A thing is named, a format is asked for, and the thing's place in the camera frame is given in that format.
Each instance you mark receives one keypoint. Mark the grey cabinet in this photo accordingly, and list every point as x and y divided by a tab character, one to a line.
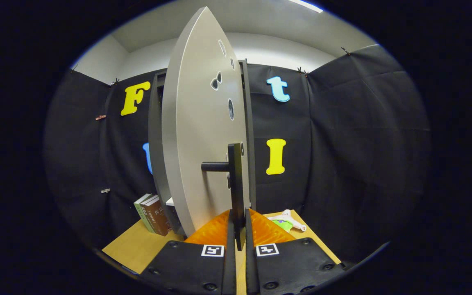
156	135

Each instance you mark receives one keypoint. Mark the black backdrop cloth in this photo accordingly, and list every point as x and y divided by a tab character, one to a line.
363	143

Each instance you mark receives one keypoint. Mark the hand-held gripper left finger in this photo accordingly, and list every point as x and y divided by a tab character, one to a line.
230	262

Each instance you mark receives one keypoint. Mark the beige cabinet door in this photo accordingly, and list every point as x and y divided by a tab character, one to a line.
195	123

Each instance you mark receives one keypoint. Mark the white green plush toy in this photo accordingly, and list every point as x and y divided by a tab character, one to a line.
283	223

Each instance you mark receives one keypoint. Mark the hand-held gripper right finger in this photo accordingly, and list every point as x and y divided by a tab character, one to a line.
250	266

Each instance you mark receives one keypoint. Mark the long ceiling light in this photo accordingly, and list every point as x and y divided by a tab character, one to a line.
307	5

